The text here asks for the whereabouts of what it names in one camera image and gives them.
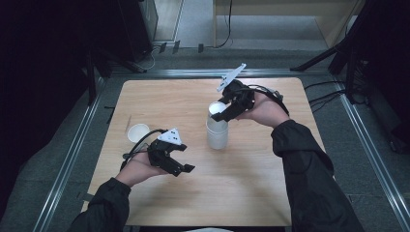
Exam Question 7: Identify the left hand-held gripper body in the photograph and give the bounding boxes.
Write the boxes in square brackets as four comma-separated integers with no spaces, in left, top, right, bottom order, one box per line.
[147,127,185,168]

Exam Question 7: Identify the person's right hand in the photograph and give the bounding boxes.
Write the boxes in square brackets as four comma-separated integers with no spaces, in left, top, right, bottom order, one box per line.
[236,92,291,130]

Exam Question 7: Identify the hanging black cable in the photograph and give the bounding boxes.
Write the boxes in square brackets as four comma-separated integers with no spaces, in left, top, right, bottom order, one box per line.
[216,0,234,49]

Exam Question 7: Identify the black stand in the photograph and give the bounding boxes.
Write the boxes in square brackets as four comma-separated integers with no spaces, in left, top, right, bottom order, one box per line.
[289,0,410,153]

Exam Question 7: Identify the light wooden furniture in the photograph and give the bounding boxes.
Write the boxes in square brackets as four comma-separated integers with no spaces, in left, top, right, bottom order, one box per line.
[212,0,366,49]

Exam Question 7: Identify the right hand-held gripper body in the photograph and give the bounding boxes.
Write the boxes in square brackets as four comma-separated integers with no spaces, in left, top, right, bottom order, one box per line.
[216,63,257,113]

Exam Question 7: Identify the black stand leg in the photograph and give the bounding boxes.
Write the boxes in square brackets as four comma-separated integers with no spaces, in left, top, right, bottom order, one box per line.
[96,47,148,74]

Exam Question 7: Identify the person's left hand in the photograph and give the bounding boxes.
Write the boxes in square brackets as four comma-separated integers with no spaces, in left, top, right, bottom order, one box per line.
[115,152,168,188]

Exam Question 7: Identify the hand-held gripper cable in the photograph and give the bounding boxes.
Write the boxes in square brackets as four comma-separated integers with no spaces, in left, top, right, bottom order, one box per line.
[119,129,168,172]
[248,83,290,116]

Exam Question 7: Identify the stack of white paper cups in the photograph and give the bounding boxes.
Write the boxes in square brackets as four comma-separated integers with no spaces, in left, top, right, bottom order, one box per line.
[205,121,229,151]

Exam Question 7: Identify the dark curtain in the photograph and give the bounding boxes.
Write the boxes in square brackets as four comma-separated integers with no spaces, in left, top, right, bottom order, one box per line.
[0,0,124,220]

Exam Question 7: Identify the black floor cables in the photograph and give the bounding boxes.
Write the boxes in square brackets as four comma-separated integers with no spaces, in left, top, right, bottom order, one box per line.
[304,80,347,114]

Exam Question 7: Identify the left hand-held gripper cable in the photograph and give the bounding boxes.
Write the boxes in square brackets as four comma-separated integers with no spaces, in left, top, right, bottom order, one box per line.
[119,129,168,172]

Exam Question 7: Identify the right hand-held gripper cable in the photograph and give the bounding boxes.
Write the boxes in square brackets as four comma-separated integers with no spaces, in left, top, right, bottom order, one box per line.
[248,83,290,116]

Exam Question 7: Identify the metal floor rail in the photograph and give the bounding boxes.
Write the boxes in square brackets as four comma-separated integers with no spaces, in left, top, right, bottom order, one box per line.
[32,76,107,232]
[335,76,410,231]
[110,68,330,78]

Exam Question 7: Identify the single white paper cup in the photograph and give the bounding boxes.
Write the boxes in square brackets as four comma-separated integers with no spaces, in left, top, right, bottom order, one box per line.
[127,123,151,144]
[207,101,228,131]

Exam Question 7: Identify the black cabinet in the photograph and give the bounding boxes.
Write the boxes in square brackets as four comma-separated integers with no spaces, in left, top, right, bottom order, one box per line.
[115,0,159,62]

